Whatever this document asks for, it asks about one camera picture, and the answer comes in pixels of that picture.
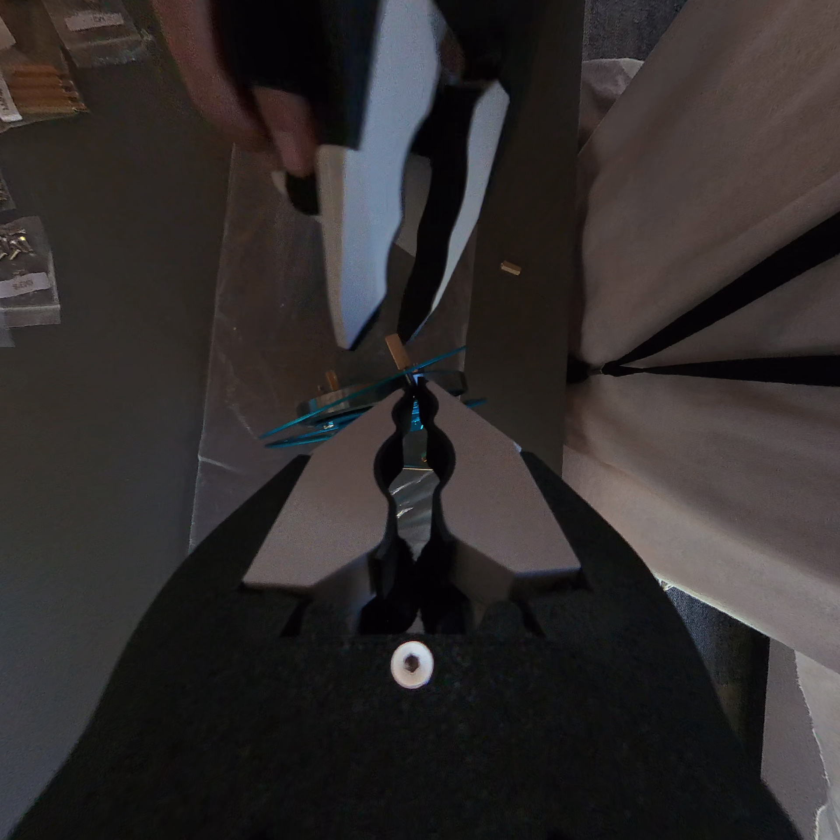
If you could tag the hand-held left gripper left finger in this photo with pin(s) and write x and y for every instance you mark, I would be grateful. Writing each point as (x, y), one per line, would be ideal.
(308, 525)

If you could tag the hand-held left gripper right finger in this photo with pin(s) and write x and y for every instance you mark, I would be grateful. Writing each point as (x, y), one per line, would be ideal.
(512, 518)

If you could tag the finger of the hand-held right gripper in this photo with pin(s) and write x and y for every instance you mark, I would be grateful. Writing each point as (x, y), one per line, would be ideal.
(361, 249)
(479, 164)

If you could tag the blue metal disc bearing assembly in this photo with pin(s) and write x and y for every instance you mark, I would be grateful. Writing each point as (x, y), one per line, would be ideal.
(334, 405)

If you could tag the person's right hand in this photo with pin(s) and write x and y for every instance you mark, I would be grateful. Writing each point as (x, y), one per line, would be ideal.
(223, 105)

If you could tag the clear plastic bag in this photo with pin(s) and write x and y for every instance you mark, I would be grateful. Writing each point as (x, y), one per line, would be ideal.
(262, 295)

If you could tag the pile of small screw bags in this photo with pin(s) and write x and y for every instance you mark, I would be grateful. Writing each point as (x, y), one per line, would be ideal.
(29, 282)

